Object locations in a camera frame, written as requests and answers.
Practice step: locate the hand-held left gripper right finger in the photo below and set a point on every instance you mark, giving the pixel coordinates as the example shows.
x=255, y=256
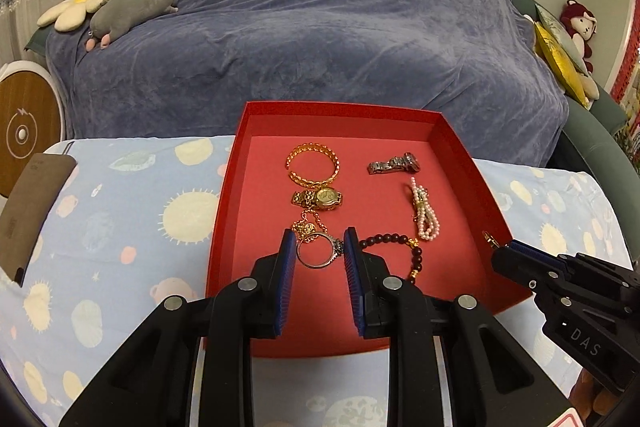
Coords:
x=352, y=287

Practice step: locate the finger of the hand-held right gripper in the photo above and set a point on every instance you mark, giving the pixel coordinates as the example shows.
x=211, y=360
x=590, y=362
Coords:
x=537, y=254
x=520, y=272

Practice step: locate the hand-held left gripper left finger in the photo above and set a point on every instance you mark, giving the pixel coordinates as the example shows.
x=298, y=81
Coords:
x=285, y=287

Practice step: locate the silver hoop earring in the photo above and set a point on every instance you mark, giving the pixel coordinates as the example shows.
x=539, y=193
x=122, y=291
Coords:
x=338, y=249

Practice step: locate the gold hoop earring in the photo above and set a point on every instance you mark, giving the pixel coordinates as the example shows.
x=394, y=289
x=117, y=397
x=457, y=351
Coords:
x=489, y=238

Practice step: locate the red cardboard box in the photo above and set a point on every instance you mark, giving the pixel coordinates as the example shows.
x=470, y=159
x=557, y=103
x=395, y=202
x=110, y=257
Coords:
x=450, y=217

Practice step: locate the gold wristwatch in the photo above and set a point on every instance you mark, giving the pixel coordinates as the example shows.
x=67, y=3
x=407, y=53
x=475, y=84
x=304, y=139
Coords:
x=325, y=197

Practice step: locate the gold braided bangle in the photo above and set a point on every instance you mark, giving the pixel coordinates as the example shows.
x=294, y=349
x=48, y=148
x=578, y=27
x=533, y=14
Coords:
x=306, y=181

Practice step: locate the silver wristwatch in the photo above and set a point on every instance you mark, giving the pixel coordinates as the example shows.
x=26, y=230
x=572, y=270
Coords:
x=407, y=162

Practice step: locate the person's right hand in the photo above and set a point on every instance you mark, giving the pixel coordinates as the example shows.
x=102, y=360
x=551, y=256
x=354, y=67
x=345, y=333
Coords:
x=587, y=394

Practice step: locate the red white-edged object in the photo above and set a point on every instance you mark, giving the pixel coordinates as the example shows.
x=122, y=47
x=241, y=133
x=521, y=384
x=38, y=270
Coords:
x=567, y=419

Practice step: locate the green sofa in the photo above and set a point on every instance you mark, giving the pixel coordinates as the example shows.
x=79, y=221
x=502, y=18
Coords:
x=590, y=132

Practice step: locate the planet-print blue tablecloth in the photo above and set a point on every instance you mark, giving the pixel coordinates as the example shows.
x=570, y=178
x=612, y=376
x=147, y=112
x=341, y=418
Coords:
x=125, y=257

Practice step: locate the yellow cushion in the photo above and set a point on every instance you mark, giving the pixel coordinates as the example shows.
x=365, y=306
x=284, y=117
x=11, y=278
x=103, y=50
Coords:
x=555, y=52

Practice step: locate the red lattice rack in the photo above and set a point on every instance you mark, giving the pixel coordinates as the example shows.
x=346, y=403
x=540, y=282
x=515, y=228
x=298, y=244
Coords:
x=630, y=72

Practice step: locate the grey cushion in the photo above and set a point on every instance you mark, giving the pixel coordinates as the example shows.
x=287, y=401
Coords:
x=555, y=24

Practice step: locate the red monkey plush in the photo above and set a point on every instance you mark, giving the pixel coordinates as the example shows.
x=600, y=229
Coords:
x=575, y=14

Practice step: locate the blue-grey blanket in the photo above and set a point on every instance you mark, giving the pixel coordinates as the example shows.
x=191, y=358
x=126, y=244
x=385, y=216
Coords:
x=325, y=32

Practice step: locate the brown notebook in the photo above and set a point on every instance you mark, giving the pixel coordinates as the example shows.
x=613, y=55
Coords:
x=30, y=217

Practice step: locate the white round wooden-faced device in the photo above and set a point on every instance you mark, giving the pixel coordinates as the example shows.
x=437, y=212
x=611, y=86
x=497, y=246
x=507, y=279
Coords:
x=25, y=107

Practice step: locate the grey plush toy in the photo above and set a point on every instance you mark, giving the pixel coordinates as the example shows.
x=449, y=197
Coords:
x=135, y=4

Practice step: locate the flower-shaped cushion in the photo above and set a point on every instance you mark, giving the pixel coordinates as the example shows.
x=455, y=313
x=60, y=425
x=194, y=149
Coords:
x=75, y=7

